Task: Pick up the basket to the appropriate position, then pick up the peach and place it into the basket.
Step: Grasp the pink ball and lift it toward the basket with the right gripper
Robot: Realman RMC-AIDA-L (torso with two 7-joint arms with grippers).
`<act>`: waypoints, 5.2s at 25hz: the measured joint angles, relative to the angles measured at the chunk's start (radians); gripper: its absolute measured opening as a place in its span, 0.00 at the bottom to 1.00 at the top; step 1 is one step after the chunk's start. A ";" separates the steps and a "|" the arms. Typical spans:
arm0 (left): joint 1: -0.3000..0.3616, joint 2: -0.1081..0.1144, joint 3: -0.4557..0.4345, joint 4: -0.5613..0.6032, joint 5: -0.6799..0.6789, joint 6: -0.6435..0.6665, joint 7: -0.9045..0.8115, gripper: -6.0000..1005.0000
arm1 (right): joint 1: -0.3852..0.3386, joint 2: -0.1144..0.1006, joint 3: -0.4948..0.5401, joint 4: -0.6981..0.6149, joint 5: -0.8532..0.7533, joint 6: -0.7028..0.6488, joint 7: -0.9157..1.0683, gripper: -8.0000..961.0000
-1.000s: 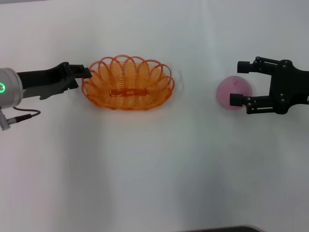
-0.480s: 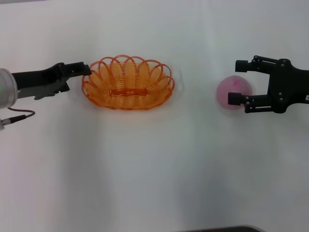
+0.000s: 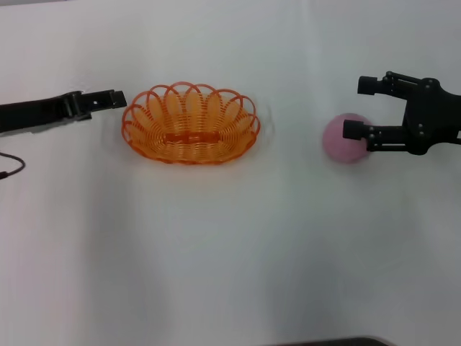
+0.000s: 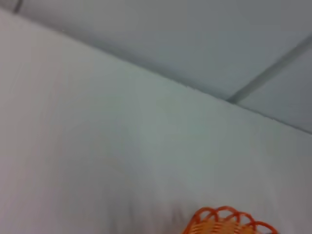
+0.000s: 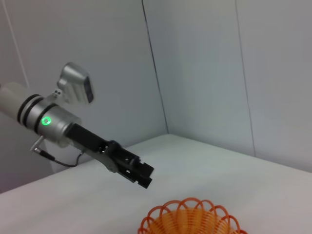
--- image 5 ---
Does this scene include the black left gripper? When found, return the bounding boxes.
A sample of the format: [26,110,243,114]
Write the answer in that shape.
[68,123,155,190]

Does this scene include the orange plastic wire basket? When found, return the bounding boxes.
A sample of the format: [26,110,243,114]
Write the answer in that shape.
[137,197,241,234]

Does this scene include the thin black cable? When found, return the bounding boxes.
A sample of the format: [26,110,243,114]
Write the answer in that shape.
[39,148,85,169]

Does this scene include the silver angled cable connector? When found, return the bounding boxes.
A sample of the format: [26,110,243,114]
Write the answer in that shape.
[30,136,46,154]

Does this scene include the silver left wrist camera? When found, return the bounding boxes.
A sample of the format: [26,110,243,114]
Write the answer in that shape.
[57,62,95,106]

